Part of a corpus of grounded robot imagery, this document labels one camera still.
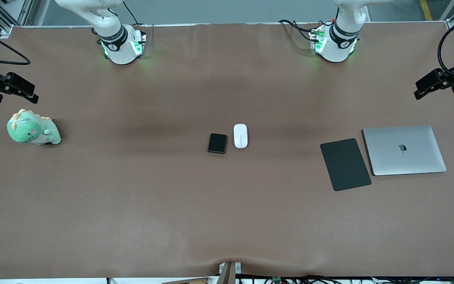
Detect white computer mouse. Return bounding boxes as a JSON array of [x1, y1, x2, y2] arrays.
[[233, 123, 248, 149]]

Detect black mouse pad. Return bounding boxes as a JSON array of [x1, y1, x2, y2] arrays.
[[320, 138, 372, 192]]

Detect black phone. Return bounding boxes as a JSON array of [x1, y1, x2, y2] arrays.
[[207, 133, 227, 154]]

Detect green dinosaur plush toy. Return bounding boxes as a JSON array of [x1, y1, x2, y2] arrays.
[[7, 109, 61, 146]]

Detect silver laptop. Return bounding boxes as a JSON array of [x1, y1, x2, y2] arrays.
[[362, 125, 447, 176]]

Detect brown table cover mat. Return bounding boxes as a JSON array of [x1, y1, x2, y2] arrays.
[[0, 22, 454, 280]]

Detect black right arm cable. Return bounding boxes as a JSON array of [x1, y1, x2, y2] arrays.
[[0, 24, 31, 66]]

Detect black cables at arm base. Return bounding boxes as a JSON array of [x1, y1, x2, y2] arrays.
[[278, 19, 322, 43]]

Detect front camera mount bracket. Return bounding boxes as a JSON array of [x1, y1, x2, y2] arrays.
[[218, 262, 242, 284]]

